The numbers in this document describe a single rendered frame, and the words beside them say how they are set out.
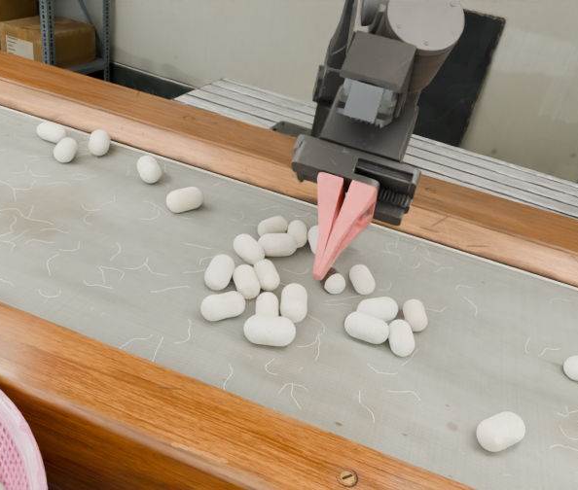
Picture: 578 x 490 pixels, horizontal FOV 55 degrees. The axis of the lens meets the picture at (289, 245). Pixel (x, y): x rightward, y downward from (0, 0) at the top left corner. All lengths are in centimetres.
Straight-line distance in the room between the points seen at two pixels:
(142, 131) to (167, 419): 42
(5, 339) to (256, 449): 16
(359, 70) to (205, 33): 247
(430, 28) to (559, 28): 204
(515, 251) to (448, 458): 28
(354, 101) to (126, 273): 22
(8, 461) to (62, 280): 17
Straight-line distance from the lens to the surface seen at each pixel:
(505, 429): 39
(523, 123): 253
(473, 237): 60
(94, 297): 45
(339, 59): 84
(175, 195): 54
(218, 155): 64
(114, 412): 33
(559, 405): 47
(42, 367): 36
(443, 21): 44
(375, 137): 45
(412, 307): 46
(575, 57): 248
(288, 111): 109
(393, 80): 39
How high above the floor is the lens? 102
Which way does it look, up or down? 32 degrees down
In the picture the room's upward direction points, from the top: 12 degrees clockwise
